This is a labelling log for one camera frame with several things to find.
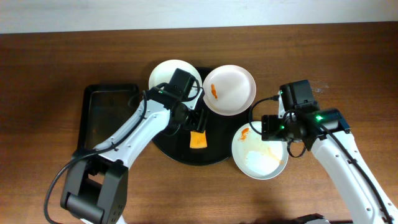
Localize white plate top left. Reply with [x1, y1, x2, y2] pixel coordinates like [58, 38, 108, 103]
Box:
[149, 59, 202, 97]

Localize black cable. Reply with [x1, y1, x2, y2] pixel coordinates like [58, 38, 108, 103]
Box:
[248, 95, 396, 224]
[43, 81, 205, 224]

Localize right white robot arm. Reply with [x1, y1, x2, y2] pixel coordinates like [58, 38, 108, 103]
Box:
[261, 80, 397, 223]

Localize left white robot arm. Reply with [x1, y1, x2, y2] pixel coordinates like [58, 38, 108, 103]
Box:
[60, 68, 203, 223]

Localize round black serving tray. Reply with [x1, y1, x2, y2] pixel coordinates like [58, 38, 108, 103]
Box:
[153, 68, 249, 166]

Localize rectangular black tray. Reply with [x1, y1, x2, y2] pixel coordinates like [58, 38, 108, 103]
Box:
[76, 83, 140, 153]

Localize green and yellow sponge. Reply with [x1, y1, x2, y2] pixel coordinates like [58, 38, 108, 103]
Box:
[190, 131, 207, 149]

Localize pinkish white plate top right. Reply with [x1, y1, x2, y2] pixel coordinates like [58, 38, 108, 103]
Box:
[203, 65, 256, 116]

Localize light grey plate bottom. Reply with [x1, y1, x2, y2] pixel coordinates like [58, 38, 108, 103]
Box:
[231, 121, 289, 180]

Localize right black cable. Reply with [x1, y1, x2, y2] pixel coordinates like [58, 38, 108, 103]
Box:
[248, 95, 396, 224]

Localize left black cable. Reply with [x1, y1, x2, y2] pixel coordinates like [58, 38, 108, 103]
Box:
[43, 81, 205, 224]

